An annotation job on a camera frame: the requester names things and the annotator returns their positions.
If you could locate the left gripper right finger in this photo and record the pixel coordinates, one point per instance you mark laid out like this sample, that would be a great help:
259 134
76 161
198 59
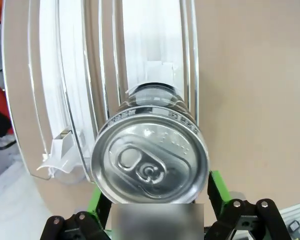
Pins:
222 210

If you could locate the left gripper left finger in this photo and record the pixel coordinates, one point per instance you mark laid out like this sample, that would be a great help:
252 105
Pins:
100 210

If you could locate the black Pepsi soda can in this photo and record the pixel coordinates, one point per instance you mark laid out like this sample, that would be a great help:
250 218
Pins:
150 155

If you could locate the grey aluminium profile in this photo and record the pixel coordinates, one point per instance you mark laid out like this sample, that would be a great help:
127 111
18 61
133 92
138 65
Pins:
296 217

